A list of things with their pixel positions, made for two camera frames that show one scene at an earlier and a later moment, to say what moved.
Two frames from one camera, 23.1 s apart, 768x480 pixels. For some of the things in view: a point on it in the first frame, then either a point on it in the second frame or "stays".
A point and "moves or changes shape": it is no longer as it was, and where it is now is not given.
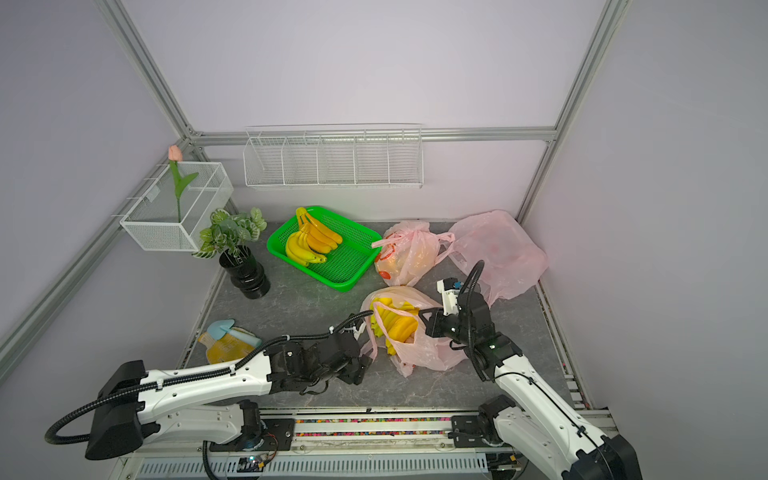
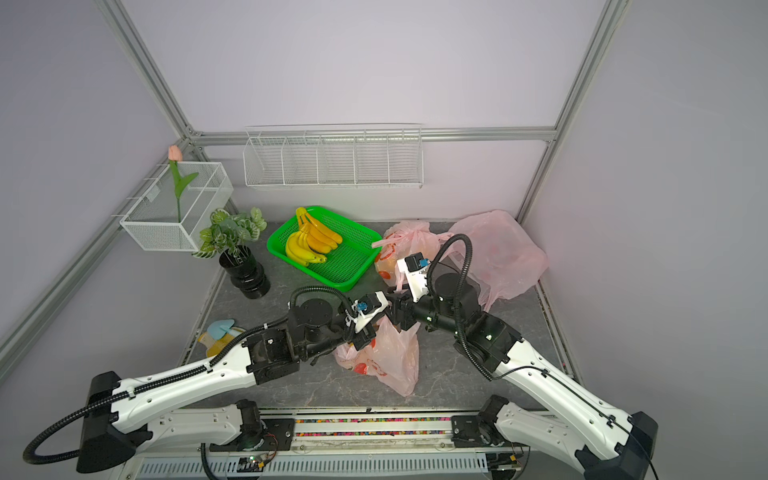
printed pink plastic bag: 408,252 stays
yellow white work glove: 225,350 stays
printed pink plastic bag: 434,353 moves or changes shape
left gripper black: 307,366 -> 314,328
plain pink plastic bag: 513,261 stays
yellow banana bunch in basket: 312,242 stays
